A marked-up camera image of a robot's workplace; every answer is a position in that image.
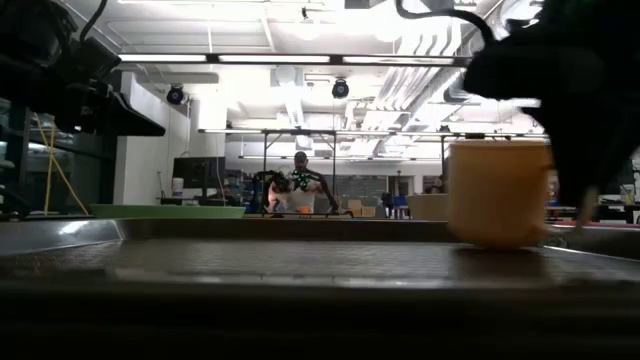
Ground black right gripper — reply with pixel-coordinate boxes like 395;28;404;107
462;27;640;211

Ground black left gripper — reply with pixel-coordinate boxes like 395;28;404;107
49;37;167;138

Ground green plate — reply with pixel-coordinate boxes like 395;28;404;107
89;203;247;220

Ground orange cup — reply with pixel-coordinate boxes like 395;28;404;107
446;139;599;250

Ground dark brown plastic tray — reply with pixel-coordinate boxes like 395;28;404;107
0;217;640;360

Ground black background monitor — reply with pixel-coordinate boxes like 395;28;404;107
172;156;227;190

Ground background desk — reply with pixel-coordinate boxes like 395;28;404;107
158;195;241;207

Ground black bar with light strips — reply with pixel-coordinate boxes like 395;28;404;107
117;52;472;69

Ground yellow hanging cord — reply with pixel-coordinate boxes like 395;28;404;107
32;112;91;217

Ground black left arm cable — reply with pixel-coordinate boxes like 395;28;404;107
78;0;109;44

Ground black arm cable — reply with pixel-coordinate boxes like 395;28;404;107
78;0;109;44
394;0;497;47

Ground black background station frame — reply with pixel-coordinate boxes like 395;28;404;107
198;127;551;219

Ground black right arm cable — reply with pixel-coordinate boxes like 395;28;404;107
394;0;497;47

